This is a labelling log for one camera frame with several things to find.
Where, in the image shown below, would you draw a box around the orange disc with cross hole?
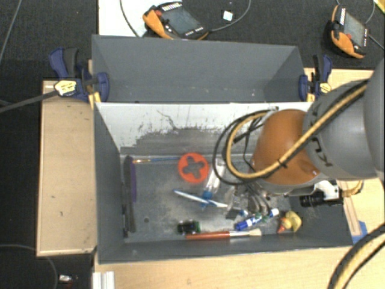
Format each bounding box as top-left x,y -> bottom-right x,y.
177,152 -> 210,186

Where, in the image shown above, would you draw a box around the thin blue paintbrush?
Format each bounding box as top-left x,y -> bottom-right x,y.
132,157 -> 182,164

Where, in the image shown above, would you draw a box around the red-handled paintbrush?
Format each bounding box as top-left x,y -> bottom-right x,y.
184,228 -> 262,240

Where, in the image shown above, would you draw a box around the clear glass thing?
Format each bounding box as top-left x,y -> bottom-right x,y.
223,186 -> 239,211

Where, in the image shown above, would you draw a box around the clear plastic bottle blue cap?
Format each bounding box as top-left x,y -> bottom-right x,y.
200,158 -> 227,205

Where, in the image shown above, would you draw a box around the black and green toy car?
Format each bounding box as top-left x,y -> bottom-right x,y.
177,219 -> 202,235

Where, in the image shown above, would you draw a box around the grey metal bin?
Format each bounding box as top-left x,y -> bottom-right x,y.
91,34 -> 354,264

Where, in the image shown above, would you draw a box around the pale wood flat board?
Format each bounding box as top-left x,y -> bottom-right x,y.
35,79 -> 99,257

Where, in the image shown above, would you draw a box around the yellow rubber duck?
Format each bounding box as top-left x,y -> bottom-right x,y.
277,210 -> 303,234

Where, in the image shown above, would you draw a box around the black cylinder on white bracket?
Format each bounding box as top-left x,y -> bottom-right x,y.
300,179 -> 344,208

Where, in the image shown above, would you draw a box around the blue and white pen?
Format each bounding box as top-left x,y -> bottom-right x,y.
173,189 -> 229,209

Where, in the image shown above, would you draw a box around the blue and white tube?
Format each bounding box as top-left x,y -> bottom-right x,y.
234,208 -> 280,231

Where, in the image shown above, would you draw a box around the black and purple flat tool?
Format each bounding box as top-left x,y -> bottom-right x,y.
120,155 -> 138,238

